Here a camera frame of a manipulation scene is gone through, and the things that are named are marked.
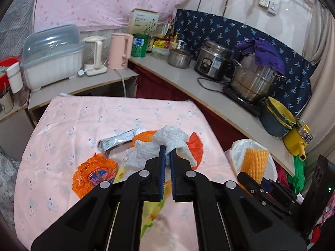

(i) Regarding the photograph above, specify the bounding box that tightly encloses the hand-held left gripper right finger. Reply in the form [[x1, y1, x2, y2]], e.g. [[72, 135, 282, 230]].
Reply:
[[170, 150, 307, 251]]

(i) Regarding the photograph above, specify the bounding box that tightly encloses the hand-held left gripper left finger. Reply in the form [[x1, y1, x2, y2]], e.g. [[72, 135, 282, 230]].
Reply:
[[31, 145, 168, 251]]

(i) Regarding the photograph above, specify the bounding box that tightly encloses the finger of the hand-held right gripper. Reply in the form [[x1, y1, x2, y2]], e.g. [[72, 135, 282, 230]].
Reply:
[[262, 178, 302, 216], [237, 172, 270, 205]]

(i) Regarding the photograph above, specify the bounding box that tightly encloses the yellow corrugated packet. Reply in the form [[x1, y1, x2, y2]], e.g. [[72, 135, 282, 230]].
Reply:
[[239, 148, 270, 185]]

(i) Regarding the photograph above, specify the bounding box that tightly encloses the white plastic bag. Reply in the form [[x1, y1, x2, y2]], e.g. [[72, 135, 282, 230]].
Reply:
[[225, 139, 278, 186]]

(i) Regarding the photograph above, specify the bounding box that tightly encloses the yellow plastic wrapper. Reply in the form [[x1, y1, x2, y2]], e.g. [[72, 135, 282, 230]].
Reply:
[[112, 159, 168, 238]]

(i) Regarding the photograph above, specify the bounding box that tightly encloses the orange plastic bag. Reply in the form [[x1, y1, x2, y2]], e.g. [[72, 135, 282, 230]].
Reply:
[[129, 130, 204, 163]]

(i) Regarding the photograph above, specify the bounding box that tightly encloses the white tissue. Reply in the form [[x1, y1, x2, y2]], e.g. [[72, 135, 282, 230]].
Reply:
[[125, 125, 198, 174]]

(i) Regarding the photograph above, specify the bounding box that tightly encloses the silver squeezed tube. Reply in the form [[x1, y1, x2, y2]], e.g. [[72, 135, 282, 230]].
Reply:
[[98, 128, 143, 153]]

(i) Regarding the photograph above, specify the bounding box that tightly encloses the orange plastic wrapper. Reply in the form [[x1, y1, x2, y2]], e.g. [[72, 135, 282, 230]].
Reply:
[[72, 154, 119, 198]]

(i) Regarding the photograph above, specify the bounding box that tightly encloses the green plastic bag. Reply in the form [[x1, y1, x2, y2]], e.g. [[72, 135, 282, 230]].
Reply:
[[286, 155, 306, 194]]

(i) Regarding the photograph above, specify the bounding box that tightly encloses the yellow enamel pot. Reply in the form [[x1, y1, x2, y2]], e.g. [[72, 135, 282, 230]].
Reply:
[[283, 119, 314, 161]]

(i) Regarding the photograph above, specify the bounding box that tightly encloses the stack of yellow-rimmed bowls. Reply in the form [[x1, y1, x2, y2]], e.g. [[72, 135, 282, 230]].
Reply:
[[260, 97, 297, 138]]

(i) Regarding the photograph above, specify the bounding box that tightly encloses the black induction cooker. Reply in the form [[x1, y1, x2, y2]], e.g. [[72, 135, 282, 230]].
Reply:
[[222, 84, 266, 118]]

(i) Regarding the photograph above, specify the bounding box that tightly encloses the dark red curtain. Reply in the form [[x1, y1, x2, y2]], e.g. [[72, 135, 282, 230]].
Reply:
[[128, 63, 245, 152]]

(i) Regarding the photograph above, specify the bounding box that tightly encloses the large steel steamer pot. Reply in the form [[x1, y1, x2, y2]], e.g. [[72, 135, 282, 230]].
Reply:
[[230, 54, 288, 104]]

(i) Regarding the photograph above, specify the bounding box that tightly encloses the beige curtain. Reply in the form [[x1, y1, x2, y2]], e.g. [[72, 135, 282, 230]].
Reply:
[[300, 3, 335, 155]]

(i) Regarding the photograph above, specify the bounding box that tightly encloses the pink printed tablecloth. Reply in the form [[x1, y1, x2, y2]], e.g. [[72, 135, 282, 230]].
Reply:
[[13, 95, 238, 251]]

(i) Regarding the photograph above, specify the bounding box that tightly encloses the small steel pot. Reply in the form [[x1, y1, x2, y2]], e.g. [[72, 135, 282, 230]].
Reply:
[[167, 47, 194, 69]]

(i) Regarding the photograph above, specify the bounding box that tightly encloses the clear food container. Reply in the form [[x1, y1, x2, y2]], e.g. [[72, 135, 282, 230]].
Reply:
[[151, 47, 170, 59]]

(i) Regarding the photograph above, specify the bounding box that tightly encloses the steel rice cooker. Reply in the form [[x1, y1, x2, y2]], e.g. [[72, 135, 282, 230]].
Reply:
[[194, 40, 234, 81]]

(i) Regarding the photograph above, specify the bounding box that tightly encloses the purple cloth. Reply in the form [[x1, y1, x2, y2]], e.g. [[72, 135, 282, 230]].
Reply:
[[230, 38, 286, 76]]

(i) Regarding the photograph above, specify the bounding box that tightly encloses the yellow snack packet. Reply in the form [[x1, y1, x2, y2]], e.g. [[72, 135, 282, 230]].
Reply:
[[152, 40, 170, 50]]

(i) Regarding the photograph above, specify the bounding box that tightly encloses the green tin can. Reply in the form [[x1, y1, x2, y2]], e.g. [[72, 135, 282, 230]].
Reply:
[[131, 33, 150, 57]]

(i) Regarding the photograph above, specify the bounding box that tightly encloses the pink electric kettle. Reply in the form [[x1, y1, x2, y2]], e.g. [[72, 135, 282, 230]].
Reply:
[[108, 33, 134, 70]]

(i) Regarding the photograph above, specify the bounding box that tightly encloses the white glass kettle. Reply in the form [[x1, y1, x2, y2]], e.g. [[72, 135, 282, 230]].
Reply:
[[82, 36, 108, 77]]

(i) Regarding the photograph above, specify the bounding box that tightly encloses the grey floral bedding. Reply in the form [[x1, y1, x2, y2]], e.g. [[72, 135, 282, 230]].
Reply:
[[0, 146, 21, 228]]

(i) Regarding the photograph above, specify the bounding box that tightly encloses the blue printed cloth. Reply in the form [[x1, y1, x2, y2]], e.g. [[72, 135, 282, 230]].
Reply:
[[173, 9, 313, 117]]

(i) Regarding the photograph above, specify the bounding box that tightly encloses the white cardboard box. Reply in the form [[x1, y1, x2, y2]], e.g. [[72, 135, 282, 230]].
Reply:
[[127, 8, 160, 35]]

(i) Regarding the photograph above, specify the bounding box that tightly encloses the white dish drainer with lid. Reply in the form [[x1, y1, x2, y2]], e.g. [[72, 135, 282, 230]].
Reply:
[[20, 24, 85, 92]]

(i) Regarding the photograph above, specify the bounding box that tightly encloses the white tumbler bottle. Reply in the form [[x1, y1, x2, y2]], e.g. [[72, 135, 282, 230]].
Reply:
[[6, 61, 28, 106]]

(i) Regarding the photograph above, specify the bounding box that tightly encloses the pink dotted curtain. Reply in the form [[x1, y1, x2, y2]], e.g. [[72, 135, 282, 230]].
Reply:
[[34, 0, 207, 33]]

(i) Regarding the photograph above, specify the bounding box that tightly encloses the red box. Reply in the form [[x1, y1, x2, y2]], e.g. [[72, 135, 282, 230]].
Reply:
[[0, 57, 21, 84]]

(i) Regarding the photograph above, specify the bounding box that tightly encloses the grey striped cloth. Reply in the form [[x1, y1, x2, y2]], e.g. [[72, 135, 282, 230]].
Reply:
[[0, 0, 40, 60]]

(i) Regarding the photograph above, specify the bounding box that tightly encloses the white power cord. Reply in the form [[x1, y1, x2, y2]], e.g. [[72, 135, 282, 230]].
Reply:
[[119, 69, 129, 98]]

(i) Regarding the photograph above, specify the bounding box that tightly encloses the black power cable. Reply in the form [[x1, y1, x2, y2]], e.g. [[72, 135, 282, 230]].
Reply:
[[197, 77, 231, 89]]

